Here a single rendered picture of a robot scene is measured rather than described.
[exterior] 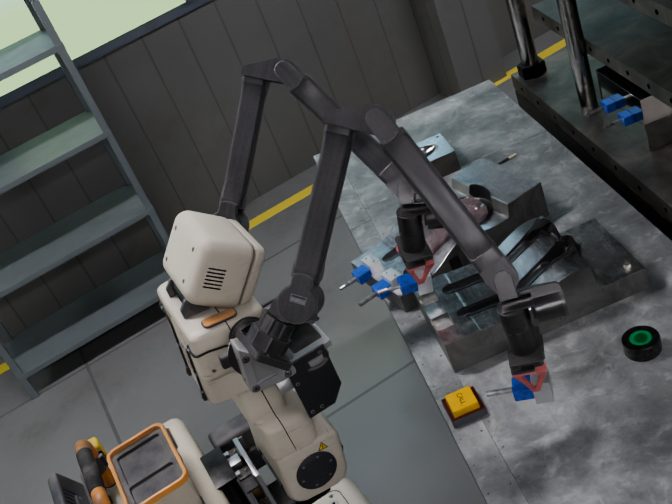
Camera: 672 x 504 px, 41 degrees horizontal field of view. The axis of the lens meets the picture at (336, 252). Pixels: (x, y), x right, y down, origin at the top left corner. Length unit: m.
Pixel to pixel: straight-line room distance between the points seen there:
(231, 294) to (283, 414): 0.36
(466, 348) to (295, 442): 0.45
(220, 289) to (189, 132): 2.92
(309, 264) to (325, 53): 3.24
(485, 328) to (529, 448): 0.32
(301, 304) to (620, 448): 0.69
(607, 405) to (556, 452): 0.16
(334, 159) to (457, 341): 0.59
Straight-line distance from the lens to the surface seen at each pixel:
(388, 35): 5.08
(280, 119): 4.90
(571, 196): 2.63
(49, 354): 4.35
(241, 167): 2.13
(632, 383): 2.04
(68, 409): 4.20
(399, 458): 3.16
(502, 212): 2.50
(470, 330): 2.12
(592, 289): 2.18
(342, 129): 1.74
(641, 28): 2.90
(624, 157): 2.77
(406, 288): 2.20
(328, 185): 1.75
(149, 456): 2.20
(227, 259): 1.85
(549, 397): 1.88
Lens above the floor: 2.24
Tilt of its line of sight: 32 degrees down
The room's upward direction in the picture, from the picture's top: 23 degrees counter-clockwise
